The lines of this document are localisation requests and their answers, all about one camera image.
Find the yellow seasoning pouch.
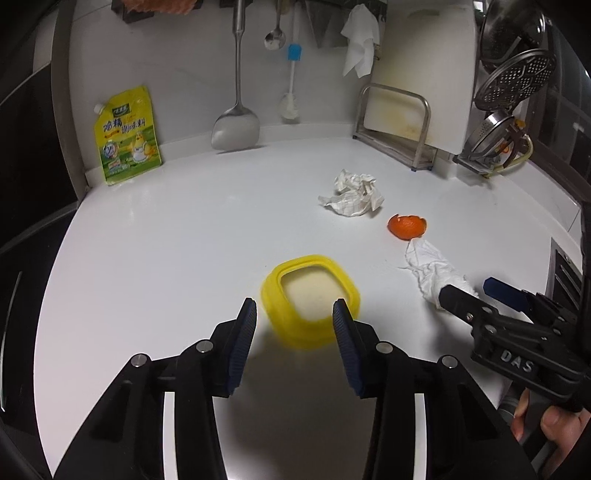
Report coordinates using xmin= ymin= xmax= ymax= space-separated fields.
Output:
xmin=93 ymin=85 xmax=163 ymax=186

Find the steel spatula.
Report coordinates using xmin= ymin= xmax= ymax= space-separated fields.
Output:
xmin=211 ymin=0 xmax=260 ymax=151

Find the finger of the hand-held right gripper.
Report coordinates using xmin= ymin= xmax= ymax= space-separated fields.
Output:
xmin=484 ymin=277 xmax=561 ymax=320
xmin=438 ymin=284 xmax=497 ymax=333

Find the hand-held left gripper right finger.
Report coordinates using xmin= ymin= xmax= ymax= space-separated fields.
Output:
xmin=332 ymin=298 xmax=539 ymax=480

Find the white cutting board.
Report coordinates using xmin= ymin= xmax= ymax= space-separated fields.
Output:
xmin=362 ymin=0 xmax=476 ymax=155

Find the orange peel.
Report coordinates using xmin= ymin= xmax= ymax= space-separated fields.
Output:
xmin=388 ymin=213 xmax=427 ymax=241

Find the small steel spoon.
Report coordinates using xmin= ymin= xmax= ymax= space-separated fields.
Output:
xmin=264 ymin=0 xmax=287 ymax=51

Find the steel strainer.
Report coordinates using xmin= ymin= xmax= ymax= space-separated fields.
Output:
xmin=464 ymin=111 xmax=514 ymax=162

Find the hanging white paper towel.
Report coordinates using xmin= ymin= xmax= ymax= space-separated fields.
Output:
xmin=341 ymin=6 xmax=382 ymax=79

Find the orange dish cloth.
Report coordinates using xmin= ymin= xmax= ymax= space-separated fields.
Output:
xmin=124 ymin=0 xmax=197 ymax=14

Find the steel cutting board rack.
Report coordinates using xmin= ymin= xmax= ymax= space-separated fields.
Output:
xmin=352 ymin=83 xmax=437 ymax=172

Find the blue and white bottle brush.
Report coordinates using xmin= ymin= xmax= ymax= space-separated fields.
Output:
xmin=278 ymin=18 xmax=303 ymax=123

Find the white tissue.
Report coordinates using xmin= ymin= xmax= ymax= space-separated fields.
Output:
xmin=399 ymin=237 xmax=481 ymax=309

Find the yellow-green hose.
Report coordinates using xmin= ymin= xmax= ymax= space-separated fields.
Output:
xmin=496 ymin=133 xmax=534 ymax=177

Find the checked crumpled paper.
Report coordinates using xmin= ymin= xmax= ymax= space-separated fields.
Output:
xmin=318 ymin=168 xmax=385 ymax=217

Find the perforated steel steamer plate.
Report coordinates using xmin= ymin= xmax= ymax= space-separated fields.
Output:
xmin=475 ymin=50 xmax=558 ymax=112

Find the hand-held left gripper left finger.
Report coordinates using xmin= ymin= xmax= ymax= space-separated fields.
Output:
xmin=53 ymin=298 xmax=258 ymax=480

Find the yellow plastic lid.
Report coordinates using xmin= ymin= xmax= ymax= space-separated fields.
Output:
xmin=261 ymin=253 xmax=362 ymax=348

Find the person's right hand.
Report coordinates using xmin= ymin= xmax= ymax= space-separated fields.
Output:
xmin=510 ymin=389 xmax=591 ymax=468

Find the dark wall utensil rail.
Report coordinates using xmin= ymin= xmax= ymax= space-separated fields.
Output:
xmin=112 ymin=0 xmax=389 ymax=14

